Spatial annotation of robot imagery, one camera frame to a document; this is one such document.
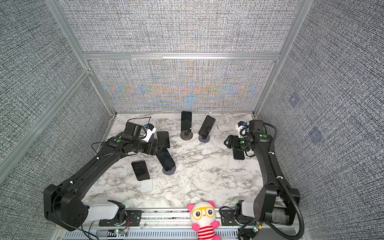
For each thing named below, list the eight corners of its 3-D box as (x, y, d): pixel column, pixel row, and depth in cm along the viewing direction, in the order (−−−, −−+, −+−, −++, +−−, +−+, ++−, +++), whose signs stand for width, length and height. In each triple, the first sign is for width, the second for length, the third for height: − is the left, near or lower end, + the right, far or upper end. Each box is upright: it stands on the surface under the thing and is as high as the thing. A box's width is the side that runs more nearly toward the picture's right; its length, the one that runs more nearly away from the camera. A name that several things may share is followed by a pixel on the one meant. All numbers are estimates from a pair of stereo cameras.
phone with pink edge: (140, 182, 86) (130, 170, 73) (140, 174, 89) (131, 161, 76) (151, 180, 87) (144, 168, 74) (151, 172, 90) (144, 159, 77)
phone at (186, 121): (182, 134, 106) (180, 119, 94) (182, 126, 111) (181, 111, 99) (191, 134, 106) (191, 119, 94) (191, 126, 111) (191, 111, 99)
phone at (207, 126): (198, 137, 106) (198, 124, 95) (206, 128, 112) (207, 114, 101) (205, 142, 104) (207, 129, 93) (213, 132, 109) (216, 119, 98)
